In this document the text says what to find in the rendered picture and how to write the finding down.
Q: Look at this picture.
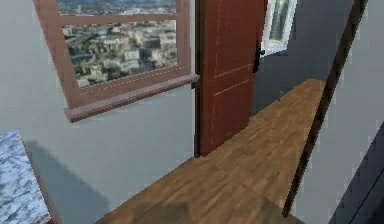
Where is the red brown room door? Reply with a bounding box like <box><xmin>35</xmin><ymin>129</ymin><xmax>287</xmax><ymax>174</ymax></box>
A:
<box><xmin>194</xmin><ymin>0</ymin><xmax>269</xmax><ymax>158</ymax></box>

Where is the brown framed window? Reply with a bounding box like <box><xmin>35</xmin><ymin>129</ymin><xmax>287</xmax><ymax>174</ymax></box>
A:
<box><xmin>32</xmin><ymin>0</ymin><xmax>201</xmax><ymax>123</ymax></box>

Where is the black door handle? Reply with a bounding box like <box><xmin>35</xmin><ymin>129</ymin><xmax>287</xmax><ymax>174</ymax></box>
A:
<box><xmin>252</xmin><ymin>45</ymin><xmax>266</xmax><ymax>74</ymax></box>

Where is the white framed window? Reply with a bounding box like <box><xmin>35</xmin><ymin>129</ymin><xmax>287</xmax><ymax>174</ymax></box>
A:
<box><xmin>260</xmin><ymin>0</ymin><xmax>298</xmax><ymax>57</ymax></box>

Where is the dark blue cabinet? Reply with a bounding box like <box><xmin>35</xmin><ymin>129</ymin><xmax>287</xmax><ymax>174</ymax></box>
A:
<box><xmin>328</xmin><ymin>120</ymin><xmax>384</xmax><ymax>224</ymax></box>

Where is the marble top counter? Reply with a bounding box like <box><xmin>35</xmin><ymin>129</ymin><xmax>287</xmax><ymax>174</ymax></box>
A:
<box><xmin>0</xmin><ymin>130</ymin><xmax>63</xmax><ymax>224</ymax></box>

